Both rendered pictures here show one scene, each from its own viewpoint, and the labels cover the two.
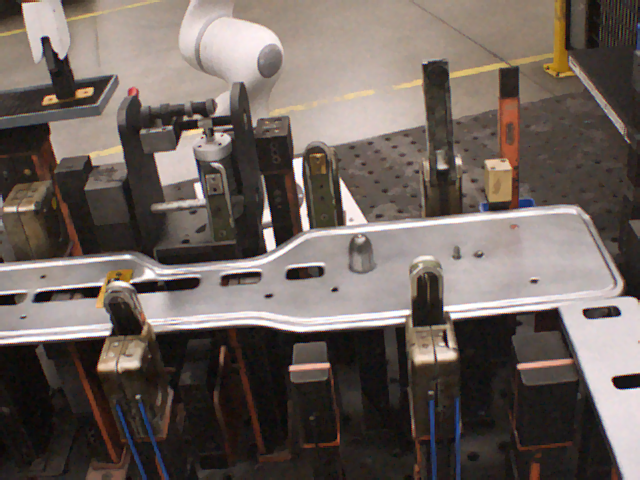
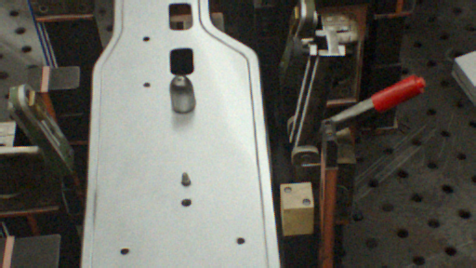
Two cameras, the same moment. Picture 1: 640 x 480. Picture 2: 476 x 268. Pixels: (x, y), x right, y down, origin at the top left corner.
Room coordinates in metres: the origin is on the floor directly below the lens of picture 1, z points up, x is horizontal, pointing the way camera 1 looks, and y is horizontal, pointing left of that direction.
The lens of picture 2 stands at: (0.87, -0.85, 1.87)
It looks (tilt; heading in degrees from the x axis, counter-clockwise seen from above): 50 degrees down; 84
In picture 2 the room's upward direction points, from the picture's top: 4 degrees counter-clockwise
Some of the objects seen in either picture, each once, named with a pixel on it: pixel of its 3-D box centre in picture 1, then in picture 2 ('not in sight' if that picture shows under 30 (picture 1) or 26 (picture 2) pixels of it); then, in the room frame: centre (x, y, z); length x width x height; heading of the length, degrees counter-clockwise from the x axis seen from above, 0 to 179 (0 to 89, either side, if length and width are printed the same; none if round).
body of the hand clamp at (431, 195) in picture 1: (443, 263); (321, 230); (1.03, -0.20, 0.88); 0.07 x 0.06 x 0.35; 175
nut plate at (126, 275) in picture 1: (114, 285); not in sight; (0.91, 0.28, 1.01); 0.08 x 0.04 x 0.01; 175
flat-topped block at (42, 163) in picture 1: (44, 224); not in sight; (1.26, 0.48, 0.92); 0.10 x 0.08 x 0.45; 85
